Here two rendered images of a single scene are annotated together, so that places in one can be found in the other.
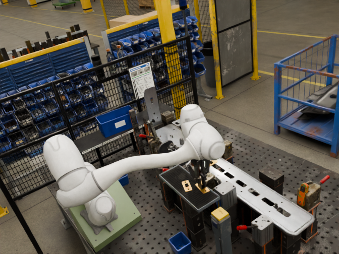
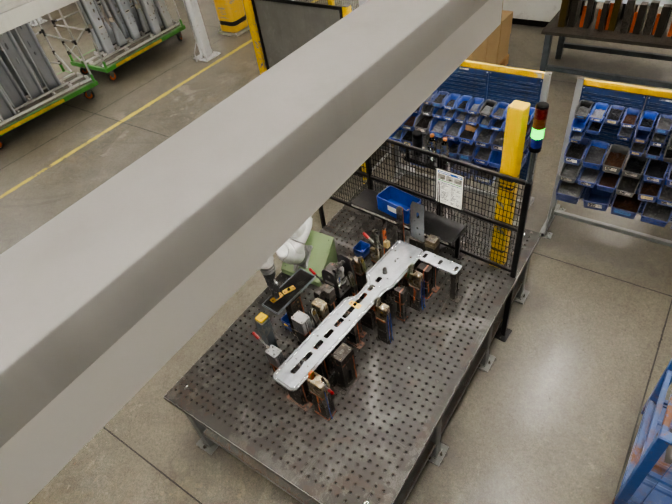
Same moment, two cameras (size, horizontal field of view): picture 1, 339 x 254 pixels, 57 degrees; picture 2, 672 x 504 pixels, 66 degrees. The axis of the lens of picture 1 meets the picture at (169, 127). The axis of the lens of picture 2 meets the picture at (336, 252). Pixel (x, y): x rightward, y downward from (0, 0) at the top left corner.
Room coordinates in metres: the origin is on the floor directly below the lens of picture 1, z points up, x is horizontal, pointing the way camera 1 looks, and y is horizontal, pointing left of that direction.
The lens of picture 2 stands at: (0.94, -2.27, 3.57)
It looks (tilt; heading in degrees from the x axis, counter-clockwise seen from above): 44 degrees down; 73
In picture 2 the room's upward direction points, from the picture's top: 10 degrees counter-clockwise
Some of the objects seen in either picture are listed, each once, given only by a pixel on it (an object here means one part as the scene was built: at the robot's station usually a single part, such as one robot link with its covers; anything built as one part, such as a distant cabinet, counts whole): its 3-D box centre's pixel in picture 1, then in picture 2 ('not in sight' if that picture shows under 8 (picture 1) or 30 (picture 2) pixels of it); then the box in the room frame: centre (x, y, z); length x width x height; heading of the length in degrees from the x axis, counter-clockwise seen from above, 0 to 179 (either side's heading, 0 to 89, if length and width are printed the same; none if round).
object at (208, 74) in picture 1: (215, 64); not in sight; (5.23, -1.01, 0.36); 0.50 x 0.50 x 0.73
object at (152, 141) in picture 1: (157, 159); (377, 264); (1.97, 0.14, 0.88); 0.07 x 0.06 x 0.35; 118
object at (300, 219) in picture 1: (214, 164); (354, 307); (1.62, -0.24, 1.00); 1.38 x 0.22 x 0.02; 28
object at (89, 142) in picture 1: (125, 126); (405, 215); (2.34, 0.37, 1.01); 0.90 x 0.22 x 0.03; 118
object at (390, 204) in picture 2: (117, 120); (398, 204); (2.32, 0.42, 1.09); 0.30 x 0.17 x 0.13; 112
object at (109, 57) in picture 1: (110, 60); (432, 146); (2.57, 0.38, 1.53); 0.06 x 0.06 x 0.20
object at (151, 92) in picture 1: (153, 107); (417, 221); (2.29, 0.10, 1.17); 0.12 x 0.01 x 0.34; 118
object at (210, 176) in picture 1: (210, 200); (323, 321); (1.42, -0.16, 0.89); 0.13 x 0.11 x 0.38; 118
